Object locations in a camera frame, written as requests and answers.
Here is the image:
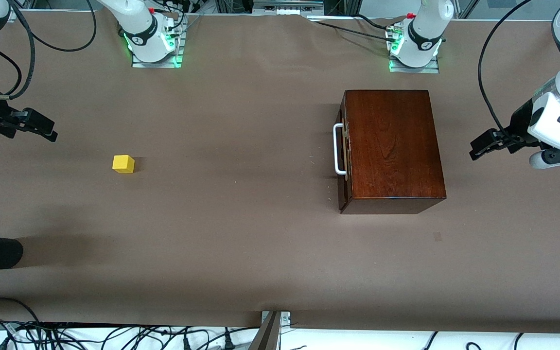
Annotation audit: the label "yellow cube block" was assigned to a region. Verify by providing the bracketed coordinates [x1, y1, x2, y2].
[112, 155, 135, 174]

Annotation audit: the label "wooden drawer with white handle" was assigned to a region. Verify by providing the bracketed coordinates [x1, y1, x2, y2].
[333, 92, 354, 212]

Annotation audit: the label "dark brown wooden box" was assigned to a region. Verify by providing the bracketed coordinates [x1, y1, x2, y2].
[337, 89, 447, 215]

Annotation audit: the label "brown table cover sheet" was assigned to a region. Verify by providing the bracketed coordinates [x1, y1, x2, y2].
[0, 11, 560, 335]

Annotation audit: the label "thin black looping cable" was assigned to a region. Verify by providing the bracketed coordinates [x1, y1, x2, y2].
[13, 0, 97, 53]

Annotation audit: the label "black base cable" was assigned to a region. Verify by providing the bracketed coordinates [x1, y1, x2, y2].
[353, 14, 392, 31]
[315, 20, 391, 39]

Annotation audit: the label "tangled black cables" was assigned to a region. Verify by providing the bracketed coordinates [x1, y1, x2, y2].
[0, 318, 261, 350]

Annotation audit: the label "aluminium frame profile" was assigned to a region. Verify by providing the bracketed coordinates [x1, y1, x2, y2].
[252, 0, 324, 15]

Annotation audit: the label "small metal edge bracket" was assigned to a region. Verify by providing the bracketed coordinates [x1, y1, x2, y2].
[262, 311, 291, 327]

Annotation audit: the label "dark metal post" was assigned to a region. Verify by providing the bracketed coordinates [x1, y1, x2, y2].
[248, 312, 281, 350]

